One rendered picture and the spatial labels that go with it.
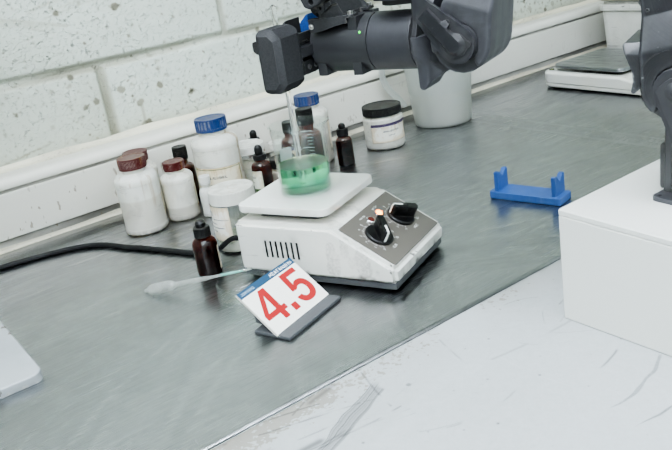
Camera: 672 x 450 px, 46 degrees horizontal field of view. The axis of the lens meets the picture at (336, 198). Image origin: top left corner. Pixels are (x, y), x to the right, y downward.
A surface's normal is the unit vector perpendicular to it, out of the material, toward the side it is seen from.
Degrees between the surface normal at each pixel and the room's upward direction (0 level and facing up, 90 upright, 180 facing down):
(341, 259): 90
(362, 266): 90
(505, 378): 0
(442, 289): 0
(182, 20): 90
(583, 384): 0
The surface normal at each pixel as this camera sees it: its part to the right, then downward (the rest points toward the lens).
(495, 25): 0.86, 0.18
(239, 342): -0.14, -0.93
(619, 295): -0.80, 0.31
